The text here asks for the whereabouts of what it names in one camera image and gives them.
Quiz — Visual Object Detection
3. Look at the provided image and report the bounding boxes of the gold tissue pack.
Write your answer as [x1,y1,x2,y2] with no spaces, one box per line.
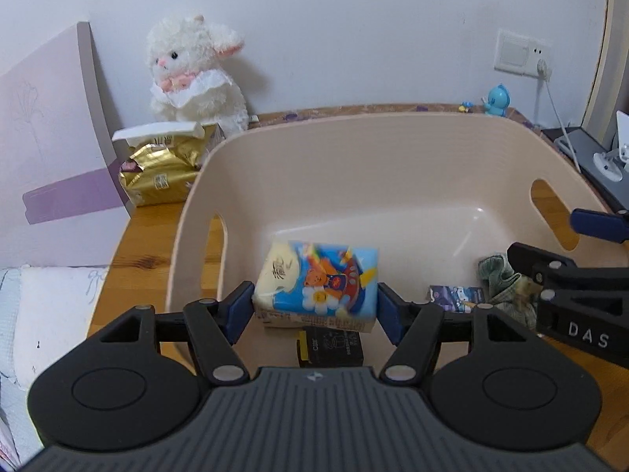
[112,122,228,207]

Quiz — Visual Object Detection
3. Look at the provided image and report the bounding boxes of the blue bird figurine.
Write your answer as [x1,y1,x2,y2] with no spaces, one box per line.
[482,83,510,118]

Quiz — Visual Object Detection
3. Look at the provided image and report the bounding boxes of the beige door frame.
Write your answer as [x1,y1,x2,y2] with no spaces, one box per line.
[582,0,629,135]

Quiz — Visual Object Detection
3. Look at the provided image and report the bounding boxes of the white plush lamb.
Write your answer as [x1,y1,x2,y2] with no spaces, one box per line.
[146,14,250,135]

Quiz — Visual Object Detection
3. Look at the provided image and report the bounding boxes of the white wall switch socket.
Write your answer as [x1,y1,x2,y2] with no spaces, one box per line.
[494,28,554,78]

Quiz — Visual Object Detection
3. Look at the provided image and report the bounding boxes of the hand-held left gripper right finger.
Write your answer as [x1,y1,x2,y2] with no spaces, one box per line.
[377,282,542,387]

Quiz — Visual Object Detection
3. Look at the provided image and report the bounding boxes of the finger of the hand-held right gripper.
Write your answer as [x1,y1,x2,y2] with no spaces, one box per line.
[570,208,629,245]
[506,242,579,301]

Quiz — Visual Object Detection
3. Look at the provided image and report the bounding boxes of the white and purple board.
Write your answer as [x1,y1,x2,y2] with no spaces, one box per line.
[0,22,132,269]

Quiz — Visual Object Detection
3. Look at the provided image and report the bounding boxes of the crumpled green cloth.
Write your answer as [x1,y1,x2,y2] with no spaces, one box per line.
[478,253,541,328]

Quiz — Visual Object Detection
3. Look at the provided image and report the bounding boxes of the small black box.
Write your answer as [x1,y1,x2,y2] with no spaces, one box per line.
[296,327,367,369]

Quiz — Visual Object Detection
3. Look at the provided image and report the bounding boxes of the dark flat device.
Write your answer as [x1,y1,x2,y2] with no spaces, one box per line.
[541,127,629,210]

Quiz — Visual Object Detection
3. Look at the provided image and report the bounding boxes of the bear print tissue pack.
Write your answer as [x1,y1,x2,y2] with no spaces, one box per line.
[252,239,381,334]

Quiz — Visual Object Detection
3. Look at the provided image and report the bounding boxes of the white stand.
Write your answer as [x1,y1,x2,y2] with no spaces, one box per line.
[592,111,629,181]

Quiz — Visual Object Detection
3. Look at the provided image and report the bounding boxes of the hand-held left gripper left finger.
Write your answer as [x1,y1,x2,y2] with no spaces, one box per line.
[91,280,255,387]

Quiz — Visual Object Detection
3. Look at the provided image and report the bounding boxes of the small purple packet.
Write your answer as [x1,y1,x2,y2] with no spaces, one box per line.
[427,285,487,313]

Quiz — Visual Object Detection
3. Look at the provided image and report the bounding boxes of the white plug with cable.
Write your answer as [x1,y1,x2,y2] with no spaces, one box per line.
[535,59,581,174]

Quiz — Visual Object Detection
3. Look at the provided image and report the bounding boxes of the white bed linen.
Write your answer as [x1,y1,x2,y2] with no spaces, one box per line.
[0,265,112,468]

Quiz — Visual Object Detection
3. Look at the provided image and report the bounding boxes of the beige plastic basket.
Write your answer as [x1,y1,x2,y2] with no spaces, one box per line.
[164,112,623,369]

